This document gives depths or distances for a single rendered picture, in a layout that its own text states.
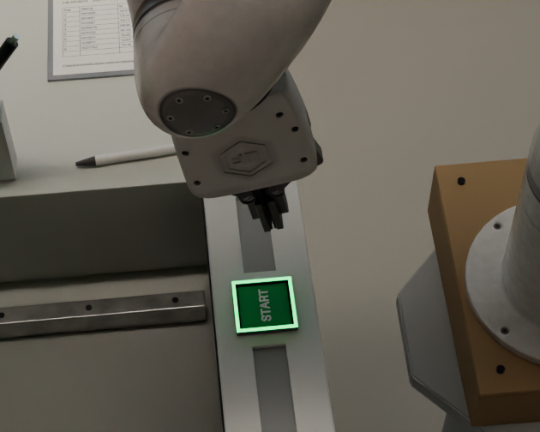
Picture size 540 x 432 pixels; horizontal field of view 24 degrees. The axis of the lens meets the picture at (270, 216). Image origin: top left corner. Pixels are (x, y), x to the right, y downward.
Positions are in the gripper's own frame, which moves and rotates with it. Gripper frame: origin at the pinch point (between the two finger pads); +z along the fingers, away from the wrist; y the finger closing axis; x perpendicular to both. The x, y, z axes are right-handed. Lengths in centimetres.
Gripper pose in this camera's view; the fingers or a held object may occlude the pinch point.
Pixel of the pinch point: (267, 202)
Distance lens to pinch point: 101.2
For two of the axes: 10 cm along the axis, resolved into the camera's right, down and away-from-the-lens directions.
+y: 9.7, -2.1, -1.0
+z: 2.1, 5.8, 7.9
